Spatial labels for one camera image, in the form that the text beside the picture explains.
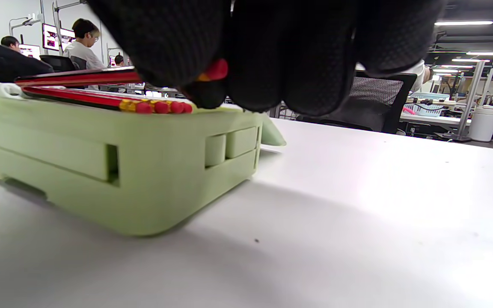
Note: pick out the light blue plastic basket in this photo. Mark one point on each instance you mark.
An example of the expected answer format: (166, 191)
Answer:
(426, 110)

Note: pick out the ceiling strip light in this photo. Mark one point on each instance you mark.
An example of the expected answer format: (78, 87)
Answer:
(490, 53)
(462, 23)

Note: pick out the aluminium frame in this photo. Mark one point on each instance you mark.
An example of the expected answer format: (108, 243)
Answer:
(473, 85)
(42, 13)

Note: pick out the green panda pencil case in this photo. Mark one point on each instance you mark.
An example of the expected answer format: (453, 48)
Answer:
(144, 192)

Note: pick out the black mesh office chair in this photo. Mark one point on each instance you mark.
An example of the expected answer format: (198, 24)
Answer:
(375, 98)

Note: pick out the computer monitor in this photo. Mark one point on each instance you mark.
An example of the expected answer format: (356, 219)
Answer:
(51, 38)
(30, 50)

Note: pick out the person's right hand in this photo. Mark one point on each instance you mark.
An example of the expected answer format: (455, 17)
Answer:
(293, 51)

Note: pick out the white cylinder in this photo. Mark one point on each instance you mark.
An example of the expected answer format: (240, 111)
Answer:
(484, 124)

